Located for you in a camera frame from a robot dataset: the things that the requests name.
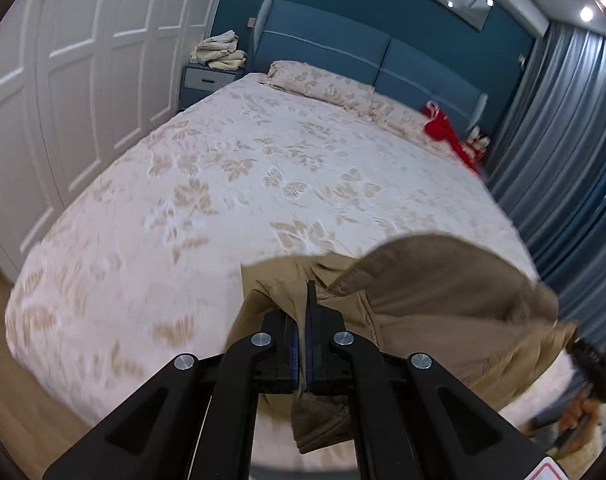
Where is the floral pillow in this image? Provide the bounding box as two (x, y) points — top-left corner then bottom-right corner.
(368, 92), (444, 136)
(267, 60), (376, 111)

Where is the person's right hand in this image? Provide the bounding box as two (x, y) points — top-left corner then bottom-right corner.
(555, 392), (601, 453)

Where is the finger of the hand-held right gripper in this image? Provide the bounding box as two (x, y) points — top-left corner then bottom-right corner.
(565, 336), (604, 386)

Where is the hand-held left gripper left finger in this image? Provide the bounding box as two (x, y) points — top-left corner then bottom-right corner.
(42, 309), (309, 480)

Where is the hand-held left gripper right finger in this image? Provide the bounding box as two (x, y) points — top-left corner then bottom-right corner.
(307, 280), (551, 480)

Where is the cream shaggy rug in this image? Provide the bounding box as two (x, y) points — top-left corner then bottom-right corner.
(553, 425), (604, 480)

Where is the folded cream cloth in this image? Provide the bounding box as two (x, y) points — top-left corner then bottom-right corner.
(190, 30), (248, 72)

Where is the white wardrobe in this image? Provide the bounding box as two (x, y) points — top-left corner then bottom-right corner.
(0, 0), (234, 281)

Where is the red garment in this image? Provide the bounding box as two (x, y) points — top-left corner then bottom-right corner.
(422, 101), (484, 176)

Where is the grey-blue curtain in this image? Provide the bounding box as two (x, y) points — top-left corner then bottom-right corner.
(483, 22), (606, 391)

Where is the blue nightstand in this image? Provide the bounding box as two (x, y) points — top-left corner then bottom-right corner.
(178, 62), (246, 111)

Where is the blue padded headboard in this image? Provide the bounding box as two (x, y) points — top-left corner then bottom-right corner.
(253, 0), (488, 141)

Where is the bed with floral cover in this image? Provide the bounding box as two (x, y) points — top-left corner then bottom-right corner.
(4, 72), (574, 428)

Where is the khaki quilted jacket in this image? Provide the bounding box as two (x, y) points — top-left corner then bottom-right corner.
(227, 232), (578, 456)

